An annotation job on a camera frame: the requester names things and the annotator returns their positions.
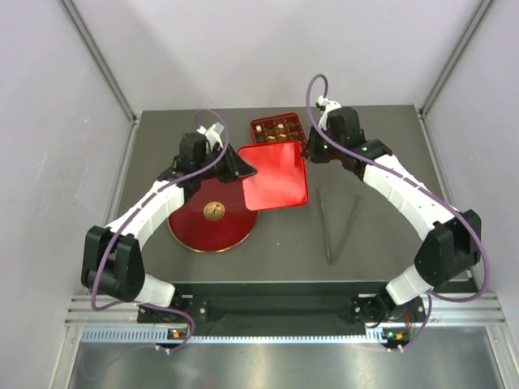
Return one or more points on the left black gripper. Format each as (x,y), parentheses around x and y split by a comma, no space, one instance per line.
(236,168)

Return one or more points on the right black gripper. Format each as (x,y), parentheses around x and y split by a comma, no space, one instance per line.
(310,151)

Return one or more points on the red box lid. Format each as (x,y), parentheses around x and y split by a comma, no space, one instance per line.
(281,179)

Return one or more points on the round dark red plate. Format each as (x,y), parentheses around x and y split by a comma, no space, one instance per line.
(215,219)

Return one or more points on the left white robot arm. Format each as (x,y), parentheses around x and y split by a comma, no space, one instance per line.
(112,259)

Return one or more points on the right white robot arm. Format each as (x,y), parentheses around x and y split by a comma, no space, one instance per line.
(449,238)

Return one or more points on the red chocolate box with tray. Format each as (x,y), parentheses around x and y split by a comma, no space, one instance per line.
(270,133)

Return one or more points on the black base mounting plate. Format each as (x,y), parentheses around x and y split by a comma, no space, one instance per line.
(325,308)

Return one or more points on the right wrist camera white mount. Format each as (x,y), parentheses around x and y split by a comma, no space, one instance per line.
(325,106)

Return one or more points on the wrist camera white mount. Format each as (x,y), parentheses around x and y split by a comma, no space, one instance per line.
(213,133)
(325,106)

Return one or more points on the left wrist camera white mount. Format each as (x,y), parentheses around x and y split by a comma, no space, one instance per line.
(213,133)

